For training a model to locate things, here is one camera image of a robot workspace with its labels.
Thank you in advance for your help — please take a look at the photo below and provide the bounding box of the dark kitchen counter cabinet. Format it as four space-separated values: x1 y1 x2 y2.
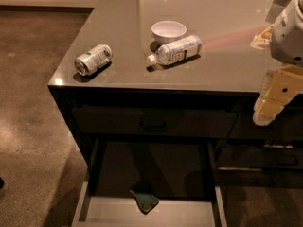
46 0 303 227

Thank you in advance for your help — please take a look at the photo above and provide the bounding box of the green yellow sponge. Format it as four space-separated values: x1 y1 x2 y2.
130 181 159 215

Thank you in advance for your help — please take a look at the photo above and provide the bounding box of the dark top right drawer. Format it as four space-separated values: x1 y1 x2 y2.
229 107 303 142

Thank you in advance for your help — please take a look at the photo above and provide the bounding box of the white bowl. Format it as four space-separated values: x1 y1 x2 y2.
151 21 187 44

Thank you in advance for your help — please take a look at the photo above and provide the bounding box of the dark top left drawer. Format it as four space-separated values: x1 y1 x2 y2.
72 106 237 138

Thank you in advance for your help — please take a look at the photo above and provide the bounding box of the clear plastic water bottle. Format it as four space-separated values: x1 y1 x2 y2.
147 35 202 65

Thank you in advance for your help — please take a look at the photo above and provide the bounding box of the silver soda can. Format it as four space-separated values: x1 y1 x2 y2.
75 44 113 77

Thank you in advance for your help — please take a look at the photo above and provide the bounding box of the black drawer handle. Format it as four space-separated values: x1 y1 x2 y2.
139 120 167 131

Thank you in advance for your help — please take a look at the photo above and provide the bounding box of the open middle drawer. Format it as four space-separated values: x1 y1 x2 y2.
71 140 227 227

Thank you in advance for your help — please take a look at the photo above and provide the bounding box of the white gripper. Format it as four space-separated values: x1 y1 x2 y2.
250 0 303 126

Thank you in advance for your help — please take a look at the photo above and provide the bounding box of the dark middle right drawer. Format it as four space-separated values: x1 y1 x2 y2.
216 146 303 170

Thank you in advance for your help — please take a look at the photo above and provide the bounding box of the dark drawer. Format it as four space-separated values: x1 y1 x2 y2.
229 107 303 142
72 106 237 138
216 146 303 170

